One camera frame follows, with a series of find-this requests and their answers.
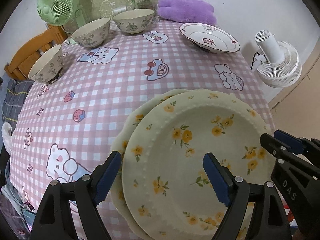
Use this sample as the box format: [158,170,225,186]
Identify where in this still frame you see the white floor fan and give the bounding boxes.
[251,30,302,88]

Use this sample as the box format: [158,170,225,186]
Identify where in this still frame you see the green desk fan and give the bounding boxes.
[37,0,93,35]

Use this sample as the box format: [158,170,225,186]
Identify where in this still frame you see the cotton swab container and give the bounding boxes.
[113,5,127,16]

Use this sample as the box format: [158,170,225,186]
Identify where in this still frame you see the yellow floral plate top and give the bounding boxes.
[121,89,273,239]

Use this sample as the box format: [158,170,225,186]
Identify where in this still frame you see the floral bowl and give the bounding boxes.
[28,44,63,85]
[71,18,111,48]
[113,9,155,34]

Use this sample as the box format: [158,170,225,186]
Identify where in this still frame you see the yellow floral plate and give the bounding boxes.
[110,89,187,239]
[121,89,273,239]

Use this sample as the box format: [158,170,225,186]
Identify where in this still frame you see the pink checkered tablecloth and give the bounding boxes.
[10,21,274,239]

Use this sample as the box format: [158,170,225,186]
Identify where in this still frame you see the white red-patterned plate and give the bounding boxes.
[179,23,240,53]

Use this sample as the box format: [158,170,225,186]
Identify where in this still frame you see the purple plush toy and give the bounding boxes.
[157,0,217,25]

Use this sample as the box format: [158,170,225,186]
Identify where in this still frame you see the yellow floral plate bottom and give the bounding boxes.
[110,89,187,239]

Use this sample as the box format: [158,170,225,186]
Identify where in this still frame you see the wooden bed headboard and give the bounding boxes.
[4,25,68,81]

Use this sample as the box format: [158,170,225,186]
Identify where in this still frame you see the white plastic bag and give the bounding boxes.
[1,122,13,155]

